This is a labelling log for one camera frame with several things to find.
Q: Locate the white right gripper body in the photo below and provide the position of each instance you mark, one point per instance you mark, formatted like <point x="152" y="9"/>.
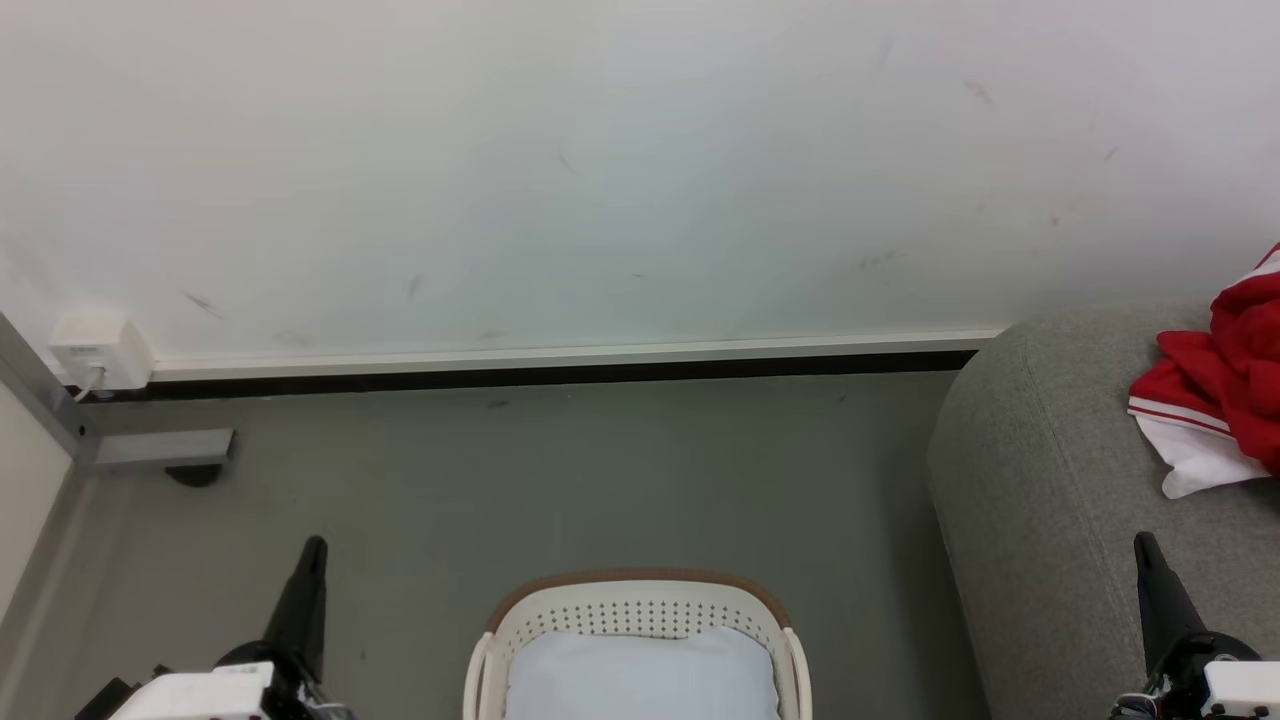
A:
<point x="1245" y="692"/>

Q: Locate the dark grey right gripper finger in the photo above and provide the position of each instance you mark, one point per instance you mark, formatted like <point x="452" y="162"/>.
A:
<point x="1165" y="605"/>

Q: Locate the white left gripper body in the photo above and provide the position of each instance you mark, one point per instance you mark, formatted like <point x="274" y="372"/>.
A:
<point x="200" y="695"/>

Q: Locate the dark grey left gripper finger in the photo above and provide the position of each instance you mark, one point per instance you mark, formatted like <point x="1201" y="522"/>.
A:
<point x="305" y="610"/>

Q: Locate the red and white garment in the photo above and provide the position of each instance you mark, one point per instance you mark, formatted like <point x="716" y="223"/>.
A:
<point x="1235" y="380"/>

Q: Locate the white perforated laundry basket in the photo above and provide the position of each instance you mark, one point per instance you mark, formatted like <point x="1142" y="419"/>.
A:
<point x="640" y="605"/>

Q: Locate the grey fabric sofa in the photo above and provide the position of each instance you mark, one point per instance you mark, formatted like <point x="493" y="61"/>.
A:
<point x="1050" y="520"/>

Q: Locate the black caster wheel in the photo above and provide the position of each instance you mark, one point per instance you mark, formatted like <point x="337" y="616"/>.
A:
<point x="193" y="476"/>

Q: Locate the grey metal partition foot bar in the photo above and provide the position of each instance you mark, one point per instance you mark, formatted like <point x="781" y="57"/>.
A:
<point x="165" y="448"/>

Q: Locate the beige partition panel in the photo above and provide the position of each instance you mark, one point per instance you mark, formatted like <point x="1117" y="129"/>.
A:
<point x="25" y="480"/>

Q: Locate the pale blue folded cloth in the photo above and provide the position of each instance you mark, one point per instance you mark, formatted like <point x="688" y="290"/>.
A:
<point x="640" y="680"/>

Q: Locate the white and black baseboard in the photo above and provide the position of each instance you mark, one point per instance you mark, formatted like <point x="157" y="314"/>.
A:
<point x="550" y="365"/>

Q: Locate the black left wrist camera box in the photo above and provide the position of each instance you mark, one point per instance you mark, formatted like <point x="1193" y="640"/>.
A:
<point x="103" y="702"/>

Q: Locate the white wall socket box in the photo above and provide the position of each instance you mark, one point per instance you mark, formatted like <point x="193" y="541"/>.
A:
<point x="100" y="350"/>

